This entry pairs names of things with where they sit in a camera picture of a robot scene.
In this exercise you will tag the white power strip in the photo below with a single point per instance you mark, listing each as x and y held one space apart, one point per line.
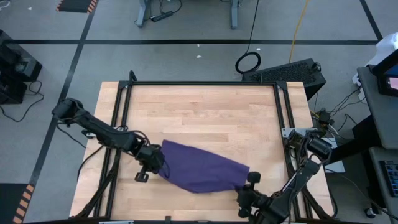
357 79

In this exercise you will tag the black framed monitor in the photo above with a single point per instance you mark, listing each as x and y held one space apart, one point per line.
388 81

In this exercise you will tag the grey side desk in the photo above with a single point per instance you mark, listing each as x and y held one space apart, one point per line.
384 118

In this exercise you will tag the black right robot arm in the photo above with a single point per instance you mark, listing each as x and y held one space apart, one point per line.
303 177

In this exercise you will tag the purple cloth towel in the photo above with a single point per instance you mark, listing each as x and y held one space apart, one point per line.
199 168

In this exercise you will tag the white printed paper sheet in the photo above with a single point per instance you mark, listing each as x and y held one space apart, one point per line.
337 168

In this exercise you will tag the black orange hazard mat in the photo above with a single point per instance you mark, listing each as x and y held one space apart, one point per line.
76 5
12 202

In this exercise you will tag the black caster wheel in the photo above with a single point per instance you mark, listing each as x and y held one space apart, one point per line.
370 212

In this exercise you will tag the black button keypad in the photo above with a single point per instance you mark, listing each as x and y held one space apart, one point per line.
392 177

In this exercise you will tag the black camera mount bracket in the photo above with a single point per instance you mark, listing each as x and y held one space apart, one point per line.
168 219

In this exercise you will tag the grey desk with keypad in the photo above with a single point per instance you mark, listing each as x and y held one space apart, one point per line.
377 154

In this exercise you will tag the grey metal desk leg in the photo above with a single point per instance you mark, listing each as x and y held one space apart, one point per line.
234 15
142 14

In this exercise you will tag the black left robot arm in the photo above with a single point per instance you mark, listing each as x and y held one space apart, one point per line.
99 132

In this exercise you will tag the black perforated computer tower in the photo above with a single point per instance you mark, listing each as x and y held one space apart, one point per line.
289 73

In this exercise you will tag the black desk base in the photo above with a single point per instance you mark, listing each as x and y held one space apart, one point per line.
367 133

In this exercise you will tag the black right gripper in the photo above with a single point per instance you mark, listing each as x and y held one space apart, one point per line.
253 200

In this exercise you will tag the black equipment rack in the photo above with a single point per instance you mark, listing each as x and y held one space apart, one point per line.
15 62

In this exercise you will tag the black power strip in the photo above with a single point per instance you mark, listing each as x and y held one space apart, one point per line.
161 16

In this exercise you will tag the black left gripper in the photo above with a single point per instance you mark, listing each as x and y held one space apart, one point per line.
150 157

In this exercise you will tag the black power adapter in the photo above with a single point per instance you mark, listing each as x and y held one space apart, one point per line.
324 116

